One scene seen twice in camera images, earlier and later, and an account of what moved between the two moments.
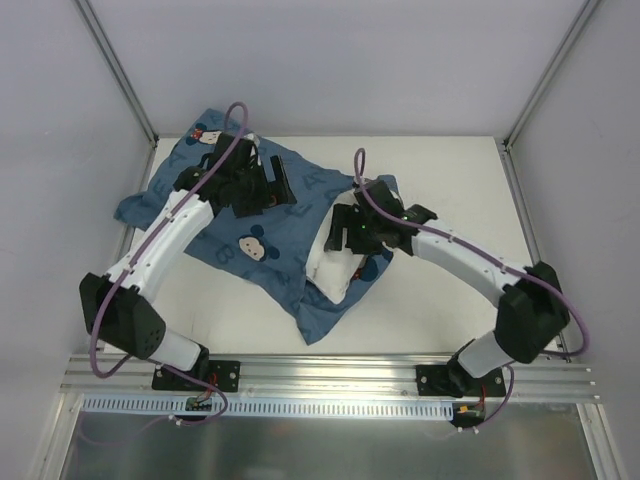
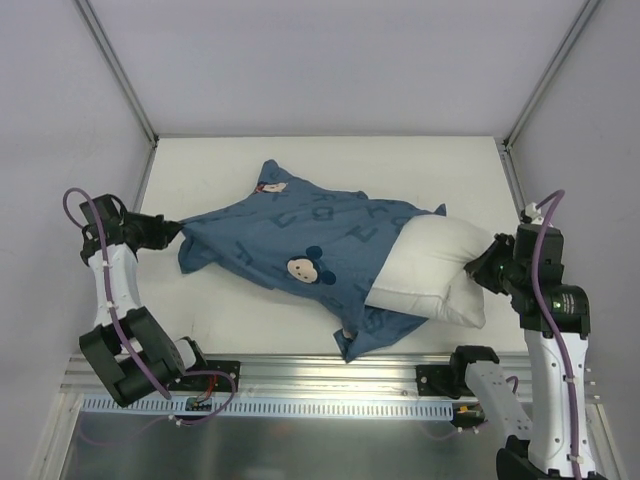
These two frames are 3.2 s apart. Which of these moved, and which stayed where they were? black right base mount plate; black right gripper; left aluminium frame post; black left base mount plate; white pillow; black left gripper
Moved: black left gripper; white pillow; black right gripper
Stayed: left aluminium frame post; black left base mount plate; black right base mount plate
